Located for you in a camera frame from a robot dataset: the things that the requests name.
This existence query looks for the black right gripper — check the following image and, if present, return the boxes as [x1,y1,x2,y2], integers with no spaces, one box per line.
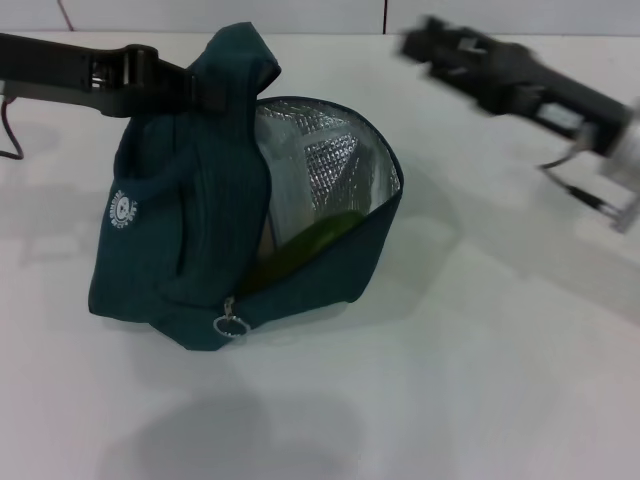
[399,16,631,151]

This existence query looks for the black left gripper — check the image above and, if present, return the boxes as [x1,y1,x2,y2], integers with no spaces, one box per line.
[0,32,162,119]

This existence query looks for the dark teal insulated lunch bag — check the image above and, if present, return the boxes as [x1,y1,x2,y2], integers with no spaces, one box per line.
[88,20,404,353]

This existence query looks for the green cucumber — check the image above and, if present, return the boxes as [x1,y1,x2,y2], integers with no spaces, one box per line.
[239,211,364,296]

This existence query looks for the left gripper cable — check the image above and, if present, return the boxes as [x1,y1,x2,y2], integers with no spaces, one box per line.
[0,97,24,161]

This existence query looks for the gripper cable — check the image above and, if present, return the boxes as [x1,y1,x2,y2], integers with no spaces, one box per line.
[0,97,24,161]
[538,129,619,214]

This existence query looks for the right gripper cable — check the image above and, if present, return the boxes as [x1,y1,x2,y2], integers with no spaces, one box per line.
[538,129,619,214]

